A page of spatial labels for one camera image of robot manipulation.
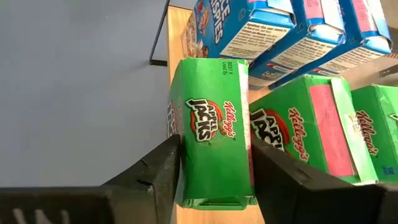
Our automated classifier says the wooden shelf with black frame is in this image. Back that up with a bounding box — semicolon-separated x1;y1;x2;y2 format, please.
149;0;398;224

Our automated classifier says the Rice Krispies blue cereal box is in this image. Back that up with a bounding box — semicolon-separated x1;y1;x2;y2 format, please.
269;0;393;91
181;0;297;63
248;0;346;91

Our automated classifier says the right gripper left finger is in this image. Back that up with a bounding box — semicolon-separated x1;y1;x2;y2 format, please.
105;135;182;224

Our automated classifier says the blue-grey table mat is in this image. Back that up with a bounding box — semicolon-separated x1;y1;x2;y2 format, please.
0;0;171;188

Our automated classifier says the Apple Jacks green cereal box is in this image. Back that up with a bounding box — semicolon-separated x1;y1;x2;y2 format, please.
248;73;379;185
350;83;398;184
167;57;258;211

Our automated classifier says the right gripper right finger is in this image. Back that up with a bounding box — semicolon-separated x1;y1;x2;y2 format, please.
251;139;386;224

